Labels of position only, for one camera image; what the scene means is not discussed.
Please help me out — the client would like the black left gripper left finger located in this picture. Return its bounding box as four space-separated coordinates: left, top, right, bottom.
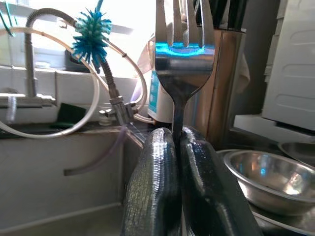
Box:
120 127 183 236

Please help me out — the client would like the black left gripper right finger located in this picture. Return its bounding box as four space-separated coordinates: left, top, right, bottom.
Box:
179 126 263 236

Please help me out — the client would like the clear soft drain hose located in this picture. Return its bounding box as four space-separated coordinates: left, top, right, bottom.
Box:
63 124 129 177

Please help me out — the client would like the white looped water tube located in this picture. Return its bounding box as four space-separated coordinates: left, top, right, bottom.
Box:
0 26 149 140

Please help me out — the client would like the white clothes dryer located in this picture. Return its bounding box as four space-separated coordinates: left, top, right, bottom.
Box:
261 0 315 131

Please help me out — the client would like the steel fork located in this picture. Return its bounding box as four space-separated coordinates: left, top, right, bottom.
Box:
154 0 215 148

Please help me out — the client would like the stainless steel sink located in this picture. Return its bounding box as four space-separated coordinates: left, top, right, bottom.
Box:
0 126 151 236

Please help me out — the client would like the blue bottle brush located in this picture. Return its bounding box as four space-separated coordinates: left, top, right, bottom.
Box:
70 0 113 72

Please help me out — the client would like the steel bowl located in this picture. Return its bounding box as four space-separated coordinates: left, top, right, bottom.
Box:
222 149 315 217
277 140 315 168

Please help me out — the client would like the steel flexible hose faucet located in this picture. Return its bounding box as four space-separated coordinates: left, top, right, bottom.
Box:
0 7 139 126

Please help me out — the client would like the white container blue label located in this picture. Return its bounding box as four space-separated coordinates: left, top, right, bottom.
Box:
147 70 178 124

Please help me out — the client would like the white front-load washing machine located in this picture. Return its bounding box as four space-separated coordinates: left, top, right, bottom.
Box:
233 113 315 145

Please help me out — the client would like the dark green scrub sponge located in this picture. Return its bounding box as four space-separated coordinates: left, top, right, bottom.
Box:
51 102 89 129

